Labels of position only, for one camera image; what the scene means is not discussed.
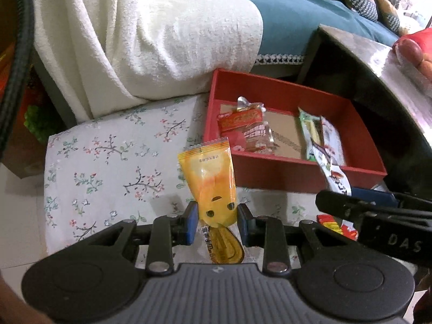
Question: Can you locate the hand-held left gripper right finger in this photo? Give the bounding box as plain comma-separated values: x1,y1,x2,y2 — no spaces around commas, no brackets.
237,203,363,275

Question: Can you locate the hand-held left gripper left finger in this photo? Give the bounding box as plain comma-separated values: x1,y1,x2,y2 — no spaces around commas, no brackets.
72,201,200,275

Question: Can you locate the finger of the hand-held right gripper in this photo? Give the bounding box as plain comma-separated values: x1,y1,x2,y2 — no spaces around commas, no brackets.
351,188,432,211
315,190,432,233

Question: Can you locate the brown white snack packet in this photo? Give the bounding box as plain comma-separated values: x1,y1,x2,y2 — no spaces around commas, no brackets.
310,142,352,196

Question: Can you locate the yellow orange snack packet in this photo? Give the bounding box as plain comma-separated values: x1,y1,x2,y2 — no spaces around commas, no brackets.
178,137,260,265

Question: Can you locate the red cardboard box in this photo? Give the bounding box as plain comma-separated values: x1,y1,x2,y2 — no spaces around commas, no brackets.
203,68,387,193

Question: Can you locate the white red snack packet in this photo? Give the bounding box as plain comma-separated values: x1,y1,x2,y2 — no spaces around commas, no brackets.
319,116,345,167

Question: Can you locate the green yellow snack packet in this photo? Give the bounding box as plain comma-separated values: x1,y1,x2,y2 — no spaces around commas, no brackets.
298,107,322,161

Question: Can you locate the red orange snack packet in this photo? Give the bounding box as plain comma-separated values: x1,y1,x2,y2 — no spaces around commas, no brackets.
217,97,265,134

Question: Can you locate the red yellow snack packet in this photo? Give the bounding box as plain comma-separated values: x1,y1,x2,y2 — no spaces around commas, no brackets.
317,214,359,241

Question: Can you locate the floral table cloth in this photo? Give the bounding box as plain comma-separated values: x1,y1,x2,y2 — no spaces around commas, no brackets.
43,94,389,264

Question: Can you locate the glass fruit bowl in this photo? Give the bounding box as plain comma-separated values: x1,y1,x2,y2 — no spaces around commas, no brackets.
398,61,432,99

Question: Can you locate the grey marble coffee table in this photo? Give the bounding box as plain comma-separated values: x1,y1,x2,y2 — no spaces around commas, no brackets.
297,23,432,200

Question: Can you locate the red apple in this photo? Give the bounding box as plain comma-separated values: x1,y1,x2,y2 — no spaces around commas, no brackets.
394,37,424,66

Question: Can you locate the red plastic bag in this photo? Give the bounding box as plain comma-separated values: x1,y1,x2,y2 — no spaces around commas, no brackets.
395,27,432,61

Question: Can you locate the green leafy object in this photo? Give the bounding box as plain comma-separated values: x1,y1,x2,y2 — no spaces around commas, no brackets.
26,104,61,144

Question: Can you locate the white blanket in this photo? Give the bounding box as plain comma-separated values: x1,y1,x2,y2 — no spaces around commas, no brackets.
25,0,264,122

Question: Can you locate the teal sofa cover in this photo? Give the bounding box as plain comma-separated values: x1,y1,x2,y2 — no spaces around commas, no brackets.
158,0,400,75

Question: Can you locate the black ribbed hose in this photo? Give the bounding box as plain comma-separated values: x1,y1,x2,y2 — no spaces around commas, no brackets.
0,0,36,142

